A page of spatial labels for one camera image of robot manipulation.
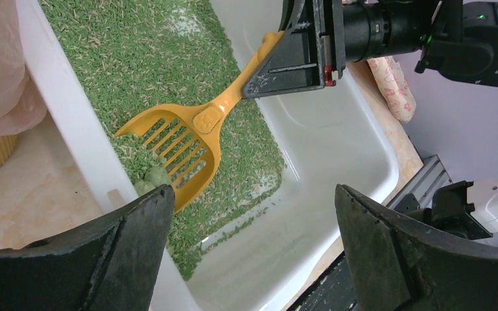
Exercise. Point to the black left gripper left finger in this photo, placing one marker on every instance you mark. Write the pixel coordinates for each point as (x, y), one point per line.
(109, 263)

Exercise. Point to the cream pink cartoon cloth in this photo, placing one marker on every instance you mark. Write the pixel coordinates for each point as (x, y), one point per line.
(391, 82)

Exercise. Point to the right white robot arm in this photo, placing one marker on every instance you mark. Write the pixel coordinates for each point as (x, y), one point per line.
(432, 61)

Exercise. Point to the green cat litter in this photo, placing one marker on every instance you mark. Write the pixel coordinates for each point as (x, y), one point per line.
(133, 55)

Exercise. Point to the aluminium frame rail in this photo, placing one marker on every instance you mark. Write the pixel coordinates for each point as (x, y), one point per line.
(418, 192)

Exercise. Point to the yellow plastic litter scoop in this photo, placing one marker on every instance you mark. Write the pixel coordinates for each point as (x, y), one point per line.
(189, 138)

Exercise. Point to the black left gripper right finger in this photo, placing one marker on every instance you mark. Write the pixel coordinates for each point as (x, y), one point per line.
(399, 263)

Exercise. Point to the white plastic litter box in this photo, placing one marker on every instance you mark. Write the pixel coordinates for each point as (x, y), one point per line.
(327, 137)

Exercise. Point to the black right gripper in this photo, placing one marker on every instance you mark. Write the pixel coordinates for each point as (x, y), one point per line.
(321, 37)

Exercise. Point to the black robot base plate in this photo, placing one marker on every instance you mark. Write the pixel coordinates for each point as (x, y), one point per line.
(333, 290)

